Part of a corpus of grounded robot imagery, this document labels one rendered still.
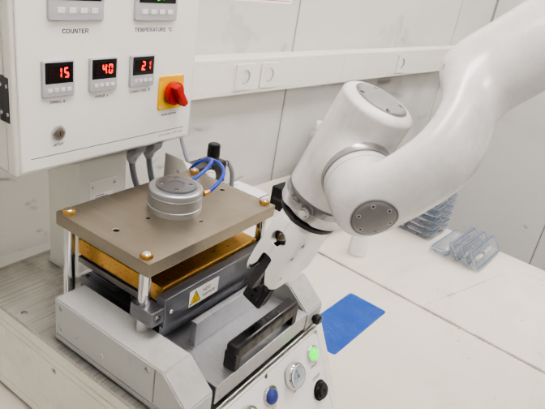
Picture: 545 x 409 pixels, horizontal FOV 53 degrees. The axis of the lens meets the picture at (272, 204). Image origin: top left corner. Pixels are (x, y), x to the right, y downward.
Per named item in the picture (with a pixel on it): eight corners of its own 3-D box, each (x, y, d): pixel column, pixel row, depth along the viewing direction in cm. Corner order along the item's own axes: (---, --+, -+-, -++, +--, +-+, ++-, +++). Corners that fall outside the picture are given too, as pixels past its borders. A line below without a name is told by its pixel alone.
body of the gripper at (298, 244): (315, 238, 60) (273, 301, 66) (356, 213, 68) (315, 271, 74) (268, 195, 62) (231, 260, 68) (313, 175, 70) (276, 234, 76)
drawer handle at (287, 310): (222, 365, 71) (225, 341, 70) (285, 316, 83) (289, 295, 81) (233, 372, 70) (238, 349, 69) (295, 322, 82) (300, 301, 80)
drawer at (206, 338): (67, 307, 83) (66, 264, 80) (169, 258, 100) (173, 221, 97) (213, 410, 69) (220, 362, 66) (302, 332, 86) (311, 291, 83)
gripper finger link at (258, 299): (268, 286, 69) (246, 317, 72) (281, 276, 71) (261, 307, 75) (250, 269, 69) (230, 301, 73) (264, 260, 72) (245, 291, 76)
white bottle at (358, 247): (367, 258, 150) (379, 211, 144) (349, 256, 149) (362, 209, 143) (362, 249, 155) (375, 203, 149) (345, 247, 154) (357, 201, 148)
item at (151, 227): (29, 250, 80) (26, 169, 75) (177, 196, 104) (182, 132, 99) (144, 325, 69) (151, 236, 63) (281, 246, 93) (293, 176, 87)
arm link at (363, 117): (362, 228, 62) (345, 178, 69) (430, 136, 54) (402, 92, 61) (298, 210, 59) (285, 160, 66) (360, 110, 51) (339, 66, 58)
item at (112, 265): (78, 261, 79) (78, 203, 75) (182, 218, 97) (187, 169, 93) (161, 314, 71) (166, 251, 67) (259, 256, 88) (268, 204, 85)
